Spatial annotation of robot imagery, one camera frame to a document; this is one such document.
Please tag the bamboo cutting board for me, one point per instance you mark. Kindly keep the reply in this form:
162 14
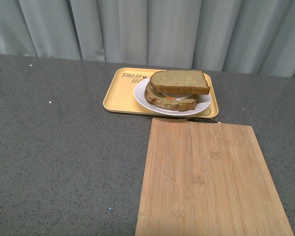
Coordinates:
207 180

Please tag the yellow bear tray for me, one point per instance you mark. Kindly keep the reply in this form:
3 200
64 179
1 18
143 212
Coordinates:
120 95

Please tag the fried egg toy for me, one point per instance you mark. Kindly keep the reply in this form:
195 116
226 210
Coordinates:
176 97

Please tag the white round plate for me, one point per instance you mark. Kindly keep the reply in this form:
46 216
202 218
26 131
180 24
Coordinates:
203 103

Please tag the bread slice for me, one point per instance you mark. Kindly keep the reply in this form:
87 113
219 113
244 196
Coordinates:
161 101
180 82

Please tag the metal cutting board handle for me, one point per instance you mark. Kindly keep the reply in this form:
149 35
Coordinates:
202 120

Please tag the grey curtain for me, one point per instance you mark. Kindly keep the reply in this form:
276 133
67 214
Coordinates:
244 36

